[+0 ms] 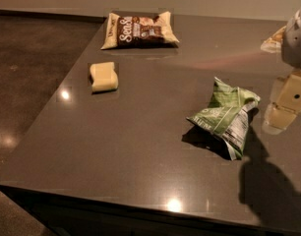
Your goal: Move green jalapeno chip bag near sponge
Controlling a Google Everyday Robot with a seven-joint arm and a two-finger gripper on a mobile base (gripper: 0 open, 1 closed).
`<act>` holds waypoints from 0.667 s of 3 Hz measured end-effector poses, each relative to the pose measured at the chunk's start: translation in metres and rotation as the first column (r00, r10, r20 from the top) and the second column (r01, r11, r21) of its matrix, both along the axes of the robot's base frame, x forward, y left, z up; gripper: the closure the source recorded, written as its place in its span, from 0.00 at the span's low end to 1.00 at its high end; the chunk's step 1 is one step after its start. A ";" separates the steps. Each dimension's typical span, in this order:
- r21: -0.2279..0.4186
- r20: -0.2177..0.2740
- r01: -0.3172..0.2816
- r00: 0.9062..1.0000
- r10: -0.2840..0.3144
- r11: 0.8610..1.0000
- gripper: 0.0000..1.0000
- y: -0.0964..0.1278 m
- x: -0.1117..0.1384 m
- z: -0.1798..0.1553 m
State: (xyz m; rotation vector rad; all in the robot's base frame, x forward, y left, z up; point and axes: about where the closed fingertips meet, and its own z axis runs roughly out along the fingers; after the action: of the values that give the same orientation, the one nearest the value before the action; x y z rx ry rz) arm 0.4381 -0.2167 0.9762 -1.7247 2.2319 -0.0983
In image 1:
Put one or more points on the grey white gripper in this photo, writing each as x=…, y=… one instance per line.
x=296, y=39

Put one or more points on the green jalapeno chip bag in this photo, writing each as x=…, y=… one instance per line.
x=226, y=116

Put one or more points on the brown sea salt chip bag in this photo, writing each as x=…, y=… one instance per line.
x=134, y=31

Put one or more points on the yellow sponge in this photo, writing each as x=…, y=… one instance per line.
x=104, y=77

